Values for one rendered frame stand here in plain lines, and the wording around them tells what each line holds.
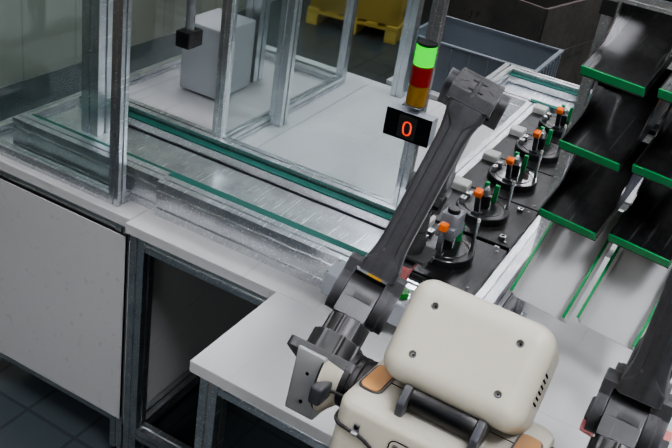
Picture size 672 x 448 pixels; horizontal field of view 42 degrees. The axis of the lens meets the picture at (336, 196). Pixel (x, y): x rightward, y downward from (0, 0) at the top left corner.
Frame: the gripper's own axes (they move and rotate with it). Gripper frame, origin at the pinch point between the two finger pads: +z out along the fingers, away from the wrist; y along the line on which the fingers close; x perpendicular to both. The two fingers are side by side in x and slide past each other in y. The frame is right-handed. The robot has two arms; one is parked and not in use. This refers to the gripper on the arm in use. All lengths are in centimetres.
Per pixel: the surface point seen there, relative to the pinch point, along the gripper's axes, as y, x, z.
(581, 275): -33.1, -19.3, -6.9
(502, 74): 32, -158, 9
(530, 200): -9, -64, 5
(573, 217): -27.9, -17.7, -20.4
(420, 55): 19, -32, -38
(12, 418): 111, 12, 101
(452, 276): -6.8, -13.8, 3.0
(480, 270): -11.1, -20.8, 3.2
